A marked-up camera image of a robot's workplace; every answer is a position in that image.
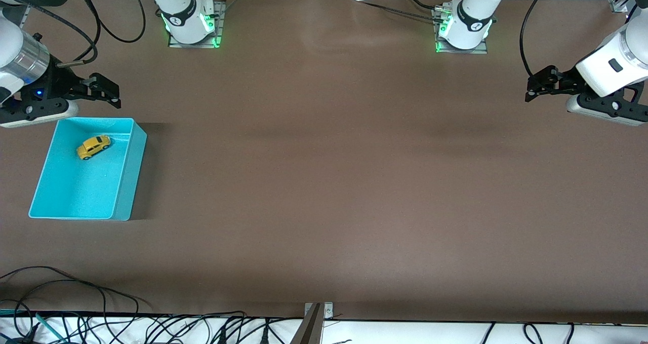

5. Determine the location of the long looping black cable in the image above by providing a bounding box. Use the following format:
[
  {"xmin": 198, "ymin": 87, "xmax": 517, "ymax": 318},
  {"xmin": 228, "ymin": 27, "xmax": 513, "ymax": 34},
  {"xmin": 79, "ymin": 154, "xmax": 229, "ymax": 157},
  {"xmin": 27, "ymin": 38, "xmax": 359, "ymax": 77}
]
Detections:
[{"xmin": 0, "ymin": 266, "xmax": 140, "ymax": 317}]

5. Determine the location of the small metal mounting plate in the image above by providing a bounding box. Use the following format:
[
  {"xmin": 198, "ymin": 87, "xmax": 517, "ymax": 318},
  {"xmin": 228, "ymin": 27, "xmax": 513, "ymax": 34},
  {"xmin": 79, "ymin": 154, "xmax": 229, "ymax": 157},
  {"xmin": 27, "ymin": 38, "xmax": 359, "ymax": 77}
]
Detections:
[{"xmin": 304, "ymin": 302, "xmax": 334, "ymax": 320}]

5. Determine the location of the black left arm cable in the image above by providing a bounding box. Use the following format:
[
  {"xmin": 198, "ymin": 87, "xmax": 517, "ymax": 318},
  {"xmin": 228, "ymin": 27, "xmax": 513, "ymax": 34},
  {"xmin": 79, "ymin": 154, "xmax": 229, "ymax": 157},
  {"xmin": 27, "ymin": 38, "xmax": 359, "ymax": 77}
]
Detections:
[{"xmin": 519, "ymin": 0, "xmax": 563, "ymax": 79}]

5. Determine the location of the teal cable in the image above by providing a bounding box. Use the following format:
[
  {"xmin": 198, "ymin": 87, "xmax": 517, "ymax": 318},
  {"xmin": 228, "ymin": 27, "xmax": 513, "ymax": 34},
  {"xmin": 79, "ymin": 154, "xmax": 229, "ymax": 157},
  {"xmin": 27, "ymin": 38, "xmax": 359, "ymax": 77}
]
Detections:
[{"xmin": 34, "ymin": 312, "xmax": 65, "ymax": 342}]

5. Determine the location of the turquoise plastic bin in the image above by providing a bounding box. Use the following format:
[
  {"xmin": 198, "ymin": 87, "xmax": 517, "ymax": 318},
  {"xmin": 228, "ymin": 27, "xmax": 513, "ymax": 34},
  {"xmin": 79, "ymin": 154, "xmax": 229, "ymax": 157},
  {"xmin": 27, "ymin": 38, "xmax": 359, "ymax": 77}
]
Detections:
[{"xmin": 28, "ymin": 117, "xmax": 148, "ymax": 221}]

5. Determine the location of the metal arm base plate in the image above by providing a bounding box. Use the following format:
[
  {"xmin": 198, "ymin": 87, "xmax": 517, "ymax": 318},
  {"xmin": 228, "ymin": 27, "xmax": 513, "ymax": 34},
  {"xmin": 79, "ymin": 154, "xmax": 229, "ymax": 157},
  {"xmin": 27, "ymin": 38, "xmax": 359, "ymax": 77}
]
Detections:
[
  {"xmin": 433, "ymin": 7, "xmax": 490, "ymax": 55},
  {"xmin": 168, "ymin": 0, "xmax": 226, "ymax": 49}
]

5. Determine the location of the grey metal camera post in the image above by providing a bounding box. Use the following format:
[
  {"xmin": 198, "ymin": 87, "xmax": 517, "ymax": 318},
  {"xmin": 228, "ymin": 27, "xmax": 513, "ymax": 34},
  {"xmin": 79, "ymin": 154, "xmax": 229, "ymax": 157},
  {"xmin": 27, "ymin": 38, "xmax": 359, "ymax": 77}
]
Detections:
[{"xmin": 290, "ymin": 303, "xmax": 323, "ymax": 344}]

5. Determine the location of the thick black base cable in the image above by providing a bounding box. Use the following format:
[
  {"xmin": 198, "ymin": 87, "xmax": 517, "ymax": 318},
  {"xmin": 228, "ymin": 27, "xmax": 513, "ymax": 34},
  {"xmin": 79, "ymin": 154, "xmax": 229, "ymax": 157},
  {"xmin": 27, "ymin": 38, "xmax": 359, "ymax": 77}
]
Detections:
[{"xmin": 396, "ymin": 0, "xmax": 446, "ymax": 11}]

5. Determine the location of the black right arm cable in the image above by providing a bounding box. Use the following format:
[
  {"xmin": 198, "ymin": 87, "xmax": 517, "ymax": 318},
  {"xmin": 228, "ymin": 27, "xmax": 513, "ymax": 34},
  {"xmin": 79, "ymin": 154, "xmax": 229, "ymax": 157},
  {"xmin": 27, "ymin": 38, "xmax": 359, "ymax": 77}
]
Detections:
[{"xmin": 10, "ymin": 0, "xmax": 147, "ymax": 64}]

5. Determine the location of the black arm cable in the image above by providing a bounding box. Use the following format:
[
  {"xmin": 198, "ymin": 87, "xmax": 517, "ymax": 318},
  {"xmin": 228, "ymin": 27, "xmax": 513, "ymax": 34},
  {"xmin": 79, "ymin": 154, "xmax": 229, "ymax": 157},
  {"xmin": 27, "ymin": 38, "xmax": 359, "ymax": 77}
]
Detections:
[
  {"xmin": 519, "ymin": 0, "xmax": 563, "ymax": 79},
  {"xmin": 10, "ymin": 0, "xmax": 147, "ymax": 64}
]

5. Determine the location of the yellow toy beetle car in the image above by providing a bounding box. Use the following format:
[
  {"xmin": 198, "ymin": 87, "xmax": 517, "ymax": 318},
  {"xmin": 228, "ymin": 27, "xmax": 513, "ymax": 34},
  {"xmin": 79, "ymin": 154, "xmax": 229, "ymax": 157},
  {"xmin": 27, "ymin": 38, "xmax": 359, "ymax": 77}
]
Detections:
[{"xmin": 76, "ymin": 135, "xmax": 112, "ymax": 161}]

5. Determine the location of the thin black base cable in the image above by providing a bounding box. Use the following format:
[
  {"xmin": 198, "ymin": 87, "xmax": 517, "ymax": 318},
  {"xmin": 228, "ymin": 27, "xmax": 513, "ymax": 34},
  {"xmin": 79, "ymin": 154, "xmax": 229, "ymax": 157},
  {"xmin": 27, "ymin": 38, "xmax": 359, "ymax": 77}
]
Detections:
[{"xmin": 354, "ymin": 0, "xmax": 438, "ymax": 23}]

